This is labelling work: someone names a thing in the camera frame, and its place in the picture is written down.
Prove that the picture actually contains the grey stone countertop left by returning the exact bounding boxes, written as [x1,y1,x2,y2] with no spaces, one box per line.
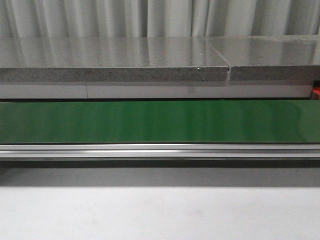
[0,37,228,83]

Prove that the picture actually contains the grey stone countertop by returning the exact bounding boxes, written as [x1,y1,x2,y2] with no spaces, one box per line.
[204,35,320,85]
[0,37,228,83]

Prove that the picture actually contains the grey stone countertop right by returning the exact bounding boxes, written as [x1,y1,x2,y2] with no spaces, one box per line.
[204,35,320,85]

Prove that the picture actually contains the green conveyor belt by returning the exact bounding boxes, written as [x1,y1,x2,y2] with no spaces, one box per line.
[0,100,320,144]

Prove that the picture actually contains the red plastic bin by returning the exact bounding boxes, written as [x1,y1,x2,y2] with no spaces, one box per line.
[311,86,320,100]

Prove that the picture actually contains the grey curtain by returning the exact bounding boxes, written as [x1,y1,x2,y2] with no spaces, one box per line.
[0,0,320,38]

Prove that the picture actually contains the aluminium conveyor frame rail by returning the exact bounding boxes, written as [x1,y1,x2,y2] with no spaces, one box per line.
[0,143,320,160]

